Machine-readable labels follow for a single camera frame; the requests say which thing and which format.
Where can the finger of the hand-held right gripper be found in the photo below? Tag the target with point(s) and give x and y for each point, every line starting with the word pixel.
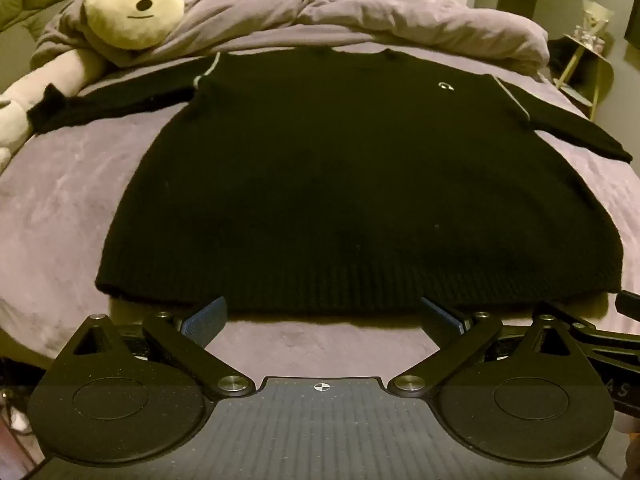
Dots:
pixel 627 332

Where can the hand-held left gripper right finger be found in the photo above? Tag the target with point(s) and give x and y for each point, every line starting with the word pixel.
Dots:
pixel 442 322

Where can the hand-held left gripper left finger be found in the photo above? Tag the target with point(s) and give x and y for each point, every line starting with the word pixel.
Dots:
pixel 202 325

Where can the black knit sweater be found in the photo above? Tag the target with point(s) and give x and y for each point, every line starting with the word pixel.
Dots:
pixel 350 185

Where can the gold-legged side table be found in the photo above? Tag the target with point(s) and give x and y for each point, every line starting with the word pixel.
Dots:
pixel 602 62

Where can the white paper decoration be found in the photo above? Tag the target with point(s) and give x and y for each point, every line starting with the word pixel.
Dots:
pixel 596 15

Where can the purple duvet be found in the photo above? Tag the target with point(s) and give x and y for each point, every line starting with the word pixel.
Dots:
pixel 350 15

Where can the round-faced cream plush toy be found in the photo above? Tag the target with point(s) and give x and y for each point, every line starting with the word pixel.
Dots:
pixel 130 10

